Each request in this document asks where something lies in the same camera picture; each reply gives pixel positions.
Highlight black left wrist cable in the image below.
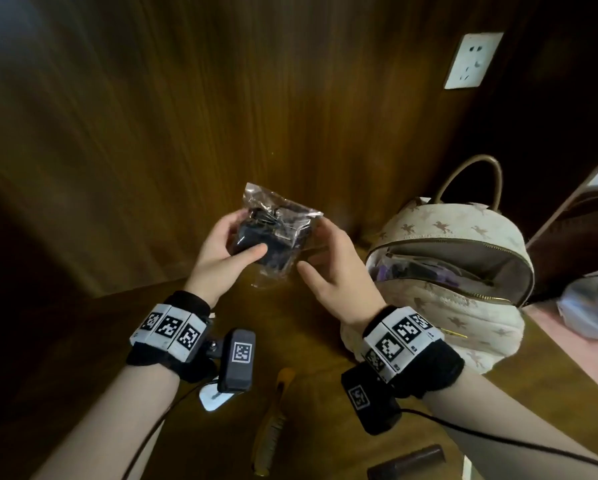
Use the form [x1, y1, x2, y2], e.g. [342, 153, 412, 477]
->
[121, 384, 205, 480]

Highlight black stick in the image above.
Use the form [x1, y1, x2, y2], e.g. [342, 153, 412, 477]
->
[366, 444, 447, 480]

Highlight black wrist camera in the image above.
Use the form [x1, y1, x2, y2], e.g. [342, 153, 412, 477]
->
[206, 328, 258, 394]
[341, 362, 403, 437]

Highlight clear bag with dark contents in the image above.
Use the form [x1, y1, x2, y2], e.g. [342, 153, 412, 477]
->
[403, 258, 482, 288]

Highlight large crinkled bag black contents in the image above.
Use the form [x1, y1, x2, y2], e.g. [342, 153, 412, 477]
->
[231, 182, 325, 281]

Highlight white plastic bag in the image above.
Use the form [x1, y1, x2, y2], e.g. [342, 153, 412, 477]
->
[556, 267, 598, 345]

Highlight person's right forearm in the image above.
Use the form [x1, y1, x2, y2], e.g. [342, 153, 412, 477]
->
[423, 367, 598, 480]

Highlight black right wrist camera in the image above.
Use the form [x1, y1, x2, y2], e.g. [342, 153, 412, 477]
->
[341, 362, 403, 437]

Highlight person's right hand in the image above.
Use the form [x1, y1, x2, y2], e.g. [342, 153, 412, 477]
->
[296, 217, 387, 331]

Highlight person's left forearm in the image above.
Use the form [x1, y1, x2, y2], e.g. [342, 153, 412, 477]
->
[31, 364, 180, 480]

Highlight white wall socket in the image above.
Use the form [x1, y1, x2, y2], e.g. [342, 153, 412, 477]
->
[443, 32, 505, 91]

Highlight white oval object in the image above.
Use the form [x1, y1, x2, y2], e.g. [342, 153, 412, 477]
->
[198, 379, 235, 412]

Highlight wooden comb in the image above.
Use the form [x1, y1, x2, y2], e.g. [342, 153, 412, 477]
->
[251, 367, 298, 478]

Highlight person's left hand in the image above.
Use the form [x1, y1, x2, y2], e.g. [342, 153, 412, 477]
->
[184, 209, 269, 308]

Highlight beige horse-print backpack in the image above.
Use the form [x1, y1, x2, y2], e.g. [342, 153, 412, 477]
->
[341, 154, 535, 375]

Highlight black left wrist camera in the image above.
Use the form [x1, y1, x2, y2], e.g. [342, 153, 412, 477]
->
[206, 328, 258, 394]

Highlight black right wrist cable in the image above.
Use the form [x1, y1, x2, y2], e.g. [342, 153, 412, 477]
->
[401, 408, 598, 473]

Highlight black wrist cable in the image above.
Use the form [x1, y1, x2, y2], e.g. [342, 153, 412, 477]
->
[121, 384, 205, 480]
[401, 408, 598, 473]

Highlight dark wooden bed headboard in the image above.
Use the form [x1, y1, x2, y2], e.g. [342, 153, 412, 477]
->
[526, 184, 598, 303]

